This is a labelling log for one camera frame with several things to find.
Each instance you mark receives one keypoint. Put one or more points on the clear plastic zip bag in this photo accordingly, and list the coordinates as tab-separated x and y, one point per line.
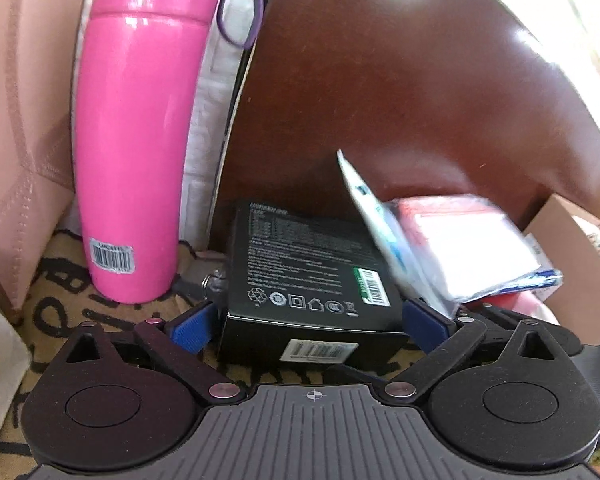
470	245

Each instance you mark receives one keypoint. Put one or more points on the letter-patterned desktop cloth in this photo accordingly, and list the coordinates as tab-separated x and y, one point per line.
55	290

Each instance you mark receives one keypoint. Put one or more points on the small white blue sachet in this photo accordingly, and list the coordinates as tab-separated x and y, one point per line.
375	220

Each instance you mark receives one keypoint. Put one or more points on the pink thermos bottle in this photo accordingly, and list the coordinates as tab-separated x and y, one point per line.
140	135

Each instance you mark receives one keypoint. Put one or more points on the black cardboard box with barcode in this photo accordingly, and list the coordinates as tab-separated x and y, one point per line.
305	285

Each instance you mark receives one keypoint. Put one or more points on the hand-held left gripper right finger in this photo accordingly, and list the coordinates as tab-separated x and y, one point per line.
425	324

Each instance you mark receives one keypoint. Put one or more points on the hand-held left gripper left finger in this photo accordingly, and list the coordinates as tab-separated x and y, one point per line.
195	329

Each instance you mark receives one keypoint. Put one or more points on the brown paper shopping bag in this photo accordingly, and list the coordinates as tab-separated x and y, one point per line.
25	135

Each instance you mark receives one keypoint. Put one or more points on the tan cardboard storage box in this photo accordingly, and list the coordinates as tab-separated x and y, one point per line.
575	280

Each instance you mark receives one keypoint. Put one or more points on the grey metal clip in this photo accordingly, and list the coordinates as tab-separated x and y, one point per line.
207	280

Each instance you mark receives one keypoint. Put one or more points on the brown leather bag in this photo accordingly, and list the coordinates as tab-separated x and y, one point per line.
405	85

